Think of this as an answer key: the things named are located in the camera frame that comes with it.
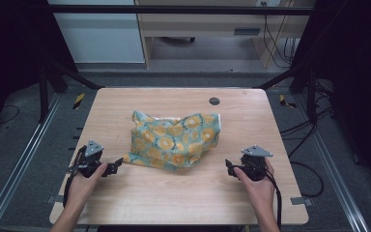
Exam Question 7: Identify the thin black floor cable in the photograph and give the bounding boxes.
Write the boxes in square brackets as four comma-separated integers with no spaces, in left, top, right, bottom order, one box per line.
[0,104,21,126]

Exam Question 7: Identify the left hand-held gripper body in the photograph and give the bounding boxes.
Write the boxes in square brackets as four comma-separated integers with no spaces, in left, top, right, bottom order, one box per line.
[67,139,110,179]

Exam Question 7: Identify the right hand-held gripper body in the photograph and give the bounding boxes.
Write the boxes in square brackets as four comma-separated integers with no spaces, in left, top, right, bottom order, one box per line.
[235,144,274,182]

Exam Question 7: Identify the aluminium floor rail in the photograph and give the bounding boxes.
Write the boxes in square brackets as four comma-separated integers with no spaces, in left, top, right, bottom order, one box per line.
[0,93,63,232]
[296,95,371,232]

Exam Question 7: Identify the black floor cables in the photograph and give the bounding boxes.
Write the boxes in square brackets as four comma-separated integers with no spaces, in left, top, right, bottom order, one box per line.
[279,80,336,199]

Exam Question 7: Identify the white cabinet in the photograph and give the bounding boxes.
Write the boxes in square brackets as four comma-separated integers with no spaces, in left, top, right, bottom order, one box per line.
[47,0,146,65]

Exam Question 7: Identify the teal orange-print cloth bag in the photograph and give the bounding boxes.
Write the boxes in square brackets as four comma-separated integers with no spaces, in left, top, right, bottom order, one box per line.
[122,110,222,171]

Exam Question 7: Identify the hanging black cables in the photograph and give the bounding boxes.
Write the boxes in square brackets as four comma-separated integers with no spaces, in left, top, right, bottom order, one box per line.
[260,1,300,70]

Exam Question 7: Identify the yellow black tape strip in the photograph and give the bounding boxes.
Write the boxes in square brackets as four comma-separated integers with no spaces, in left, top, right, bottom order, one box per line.
[72,93,86,110]
[278,94,298,109]

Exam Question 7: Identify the person's left hand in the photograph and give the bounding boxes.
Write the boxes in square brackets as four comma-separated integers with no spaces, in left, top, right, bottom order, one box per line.
[65,161,109,211]

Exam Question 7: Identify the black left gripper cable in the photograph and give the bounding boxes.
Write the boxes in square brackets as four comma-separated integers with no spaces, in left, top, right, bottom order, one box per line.
[62,145,88,209]

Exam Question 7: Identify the grey table bracket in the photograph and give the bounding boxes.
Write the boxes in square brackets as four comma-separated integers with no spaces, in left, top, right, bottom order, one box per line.
[290,196,314,207]
[46,194,65,205]

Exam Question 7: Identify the person's right hand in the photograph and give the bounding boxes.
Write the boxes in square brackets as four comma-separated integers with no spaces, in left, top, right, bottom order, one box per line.
[233,157,276,215]

